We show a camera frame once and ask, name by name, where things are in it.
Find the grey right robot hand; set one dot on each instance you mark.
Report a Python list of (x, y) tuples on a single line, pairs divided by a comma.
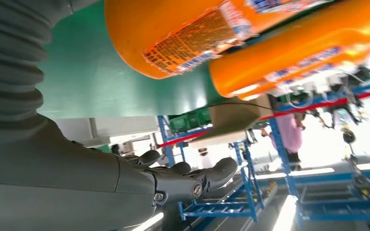
[(60, 191)]

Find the white side table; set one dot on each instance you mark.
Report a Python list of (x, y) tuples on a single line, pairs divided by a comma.
[(124, 126)]

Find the green plastic crate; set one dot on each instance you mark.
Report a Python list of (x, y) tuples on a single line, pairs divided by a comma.
[(188, 121)]

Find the brown cardboard box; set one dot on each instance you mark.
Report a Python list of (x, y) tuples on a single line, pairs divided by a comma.
[(236, 121)]

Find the blue steel rack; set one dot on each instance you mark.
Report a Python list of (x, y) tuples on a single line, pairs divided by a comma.
[(250, 191)]

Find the person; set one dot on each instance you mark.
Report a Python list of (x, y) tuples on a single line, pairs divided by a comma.
[(288, 134)]

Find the red barrier pole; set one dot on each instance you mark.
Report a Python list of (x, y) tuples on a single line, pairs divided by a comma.
[(319, 105)]

